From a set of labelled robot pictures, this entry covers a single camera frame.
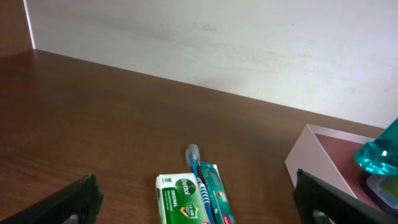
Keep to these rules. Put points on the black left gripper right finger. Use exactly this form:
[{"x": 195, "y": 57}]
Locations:
[{"x": 319, "y": 202}]

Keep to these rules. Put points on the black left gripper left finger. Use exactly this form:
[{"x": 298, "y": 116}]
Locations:
[{"x": 82, "y": 198}]

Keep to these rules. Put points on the clear soap pump bottle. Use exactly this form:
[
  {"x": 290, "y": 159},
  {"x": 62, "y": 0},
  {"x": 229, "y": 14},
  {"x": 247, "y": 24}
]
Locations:
[{"x": 382, "y": 190}]

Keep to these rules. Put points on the teal mouthwash bottle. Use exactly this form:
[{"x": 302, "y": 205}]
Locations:
[{"x": 379, "y": 156}]

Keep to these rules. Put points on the white square cardboard box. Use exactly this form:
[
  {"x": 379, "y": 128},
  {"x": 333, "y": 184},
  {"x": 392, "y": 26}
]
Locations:
[{"x": 328, "y": 154}]

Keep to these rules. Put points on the teal toothpaste tube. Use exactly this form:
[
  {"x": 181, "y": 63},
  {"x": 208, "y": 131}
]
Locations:
[{"x": 216, "y": 191}]

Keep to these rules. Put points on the green Dettol soap bar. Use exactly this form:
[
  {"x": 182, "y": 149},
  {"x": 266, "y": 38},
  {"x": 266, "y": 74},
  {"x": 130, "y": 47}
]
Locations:
[{"x": 179, "y": 199}]

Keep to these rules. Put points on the blue toothbrush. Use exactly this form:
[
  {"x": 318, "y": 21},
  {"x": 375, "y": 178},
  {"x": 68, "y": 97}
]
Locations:
[{"x": 193, "y": 161}]

